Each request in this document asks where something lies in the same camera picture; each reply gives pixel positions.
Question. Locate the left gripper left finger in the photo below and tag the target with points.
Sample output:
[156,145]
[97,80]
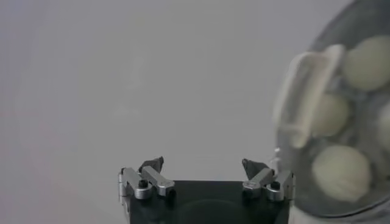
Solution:
[158,182]

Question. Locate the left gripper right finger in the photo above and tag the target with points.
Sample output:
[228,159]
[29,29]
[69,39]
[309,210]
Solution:
[259,182]

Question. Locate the white steamed baozi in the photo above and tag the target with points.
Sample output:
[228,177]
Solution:
[385,128]
[341,173]
[368,64]
[333,115]

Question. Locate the steel steamer basket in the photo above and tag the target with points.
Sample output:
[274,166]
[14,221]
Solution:
[310,219]

